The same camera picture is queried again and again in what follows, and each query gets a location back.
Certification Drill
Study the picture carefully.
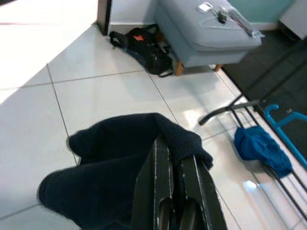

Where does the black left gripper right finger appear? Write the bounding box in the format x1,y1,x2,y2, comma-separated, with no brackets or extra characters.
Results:
176,154,227,230

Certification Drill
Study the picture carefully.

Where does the blue plastic hanger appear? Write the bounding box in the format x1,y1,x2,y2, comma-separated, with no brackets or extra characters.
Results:
263,104,307,168

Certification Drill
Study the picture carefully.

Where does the black key bunch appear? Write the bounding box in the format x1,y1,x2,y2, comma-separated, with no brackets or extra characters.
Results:
216,11,228,24

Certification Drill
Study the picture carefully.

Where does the black metal clothes rack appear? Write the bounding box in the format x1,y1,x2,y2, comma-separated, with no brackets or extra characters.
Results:
198,35,307,216

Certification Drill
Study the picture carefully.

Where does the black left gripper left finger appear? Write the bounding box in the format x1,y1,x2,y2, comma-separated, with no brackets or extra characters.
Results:
130,138,175,230

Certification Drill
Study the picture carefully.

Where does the black bag with orange marks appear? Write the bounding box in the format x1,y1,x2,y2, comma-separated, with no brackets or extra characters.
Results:
109,23,174,78

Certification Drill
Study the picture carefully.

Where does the dark door frame post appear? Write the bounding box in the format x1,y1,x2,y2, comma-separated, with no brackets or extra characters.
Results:
97,0,113,36

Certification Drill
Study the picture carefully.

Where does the dark grey carpet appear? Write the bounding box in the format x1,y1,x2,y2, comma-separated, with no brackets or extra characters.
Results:
220,28,307,166

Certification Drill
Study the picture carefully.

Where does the dark navy printed garment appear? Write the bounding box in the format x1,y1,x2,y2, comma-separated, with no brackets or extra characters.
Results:
38,112,214,230

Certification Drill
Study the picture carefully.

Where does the small white device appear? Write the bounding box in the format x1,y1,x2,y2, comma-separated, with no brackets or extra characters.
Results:
196,1,213,13

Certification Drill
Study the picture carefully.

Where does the clear plastic packet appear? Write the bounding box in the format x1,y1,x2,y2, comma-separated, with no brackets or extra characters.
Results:
220,0,266,38

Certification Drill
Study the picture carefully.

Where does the grey upholstered ottoman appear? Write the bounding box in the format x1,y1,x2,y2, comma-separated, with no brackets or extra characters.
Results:
153,0,262,76

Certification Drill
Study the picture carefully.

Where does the blue crumpled cloth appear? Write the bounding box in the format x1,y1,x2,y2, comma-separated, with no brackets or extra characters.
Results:
234,126,294,178

